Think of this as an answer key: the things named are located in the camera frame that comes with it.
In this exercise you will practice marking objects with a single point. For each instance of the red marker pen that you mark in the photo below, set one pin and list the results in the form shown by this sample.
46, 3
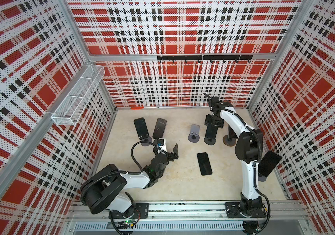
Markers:
137, 108

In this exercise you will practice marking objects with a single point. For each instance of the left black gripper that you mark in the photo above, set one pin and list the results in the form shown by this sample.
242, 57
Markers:
172, 157

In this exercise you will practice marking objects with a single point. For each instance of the black hook rail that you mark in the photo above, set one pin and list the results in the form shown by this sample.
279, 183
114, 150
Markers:
236, 57

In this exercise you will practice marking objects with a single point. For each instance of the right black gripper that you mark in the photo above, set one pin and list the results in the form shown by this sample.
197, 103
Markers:
220, 125

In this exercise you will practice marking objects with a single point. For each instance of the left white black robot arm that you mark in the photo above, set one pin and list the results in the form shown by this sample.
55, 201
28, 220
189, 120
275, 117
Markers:
106, 189

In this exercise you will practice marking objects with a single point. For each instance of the black phone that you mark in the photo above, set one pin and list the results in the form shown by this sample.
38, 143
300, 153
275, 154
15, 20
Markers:
211, 132
141, 128
231, 133
204, 164
159, 128

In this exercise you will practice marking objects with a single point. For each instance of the grey phone stand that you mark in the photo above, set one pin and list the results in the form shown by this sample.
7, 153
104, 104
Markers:
209, 141
193, 136

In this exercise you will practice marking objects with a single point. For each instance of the white wire mesh basket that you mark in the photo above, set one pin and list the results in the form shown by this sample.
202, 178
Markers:
70, 110

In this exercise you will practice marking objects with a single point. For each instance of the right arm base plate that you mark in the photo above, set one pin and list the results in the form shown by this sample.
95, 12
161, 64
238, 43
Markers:
239, 210

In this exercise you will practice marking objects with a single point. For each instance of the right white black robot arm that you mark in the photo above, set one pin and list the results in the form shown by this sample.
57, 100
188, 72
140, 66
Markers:
248, 150

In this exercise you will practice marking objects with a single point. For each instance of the far right grey stand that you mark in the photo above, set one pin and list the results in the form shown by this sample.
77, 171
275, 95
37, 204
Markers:
229, 142

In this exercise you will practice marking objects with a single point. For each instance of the far left grey stand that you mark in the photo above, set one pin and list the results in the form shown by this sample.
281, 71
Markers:
146, 141

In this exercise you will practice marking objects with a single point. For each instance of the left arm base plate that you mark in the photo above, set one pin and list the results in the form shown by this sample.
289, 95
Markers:
135, 211

